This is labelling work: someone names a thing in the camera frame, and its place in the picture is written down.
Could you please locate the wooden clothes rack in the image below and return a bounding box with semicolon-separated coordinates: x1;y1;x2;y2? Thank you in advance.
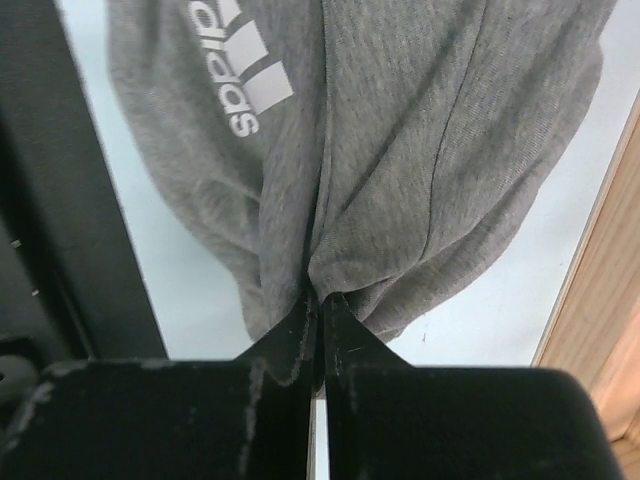
533;105;639;479

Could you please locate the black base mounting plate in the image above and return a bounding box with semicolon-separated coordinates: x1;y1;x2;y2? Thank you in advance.
1;1;166;359

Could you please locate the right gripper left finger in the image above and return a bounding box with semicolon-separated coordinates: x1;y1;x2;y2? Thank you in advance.
1;295;317;479

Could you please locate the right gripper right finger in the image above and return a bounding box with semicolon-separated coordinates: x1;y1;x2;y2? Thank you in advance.
322;294;623;480

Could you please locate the grey t shirt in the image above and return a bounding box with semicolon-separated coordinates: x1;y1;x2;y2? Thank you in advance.
107;1;614;341

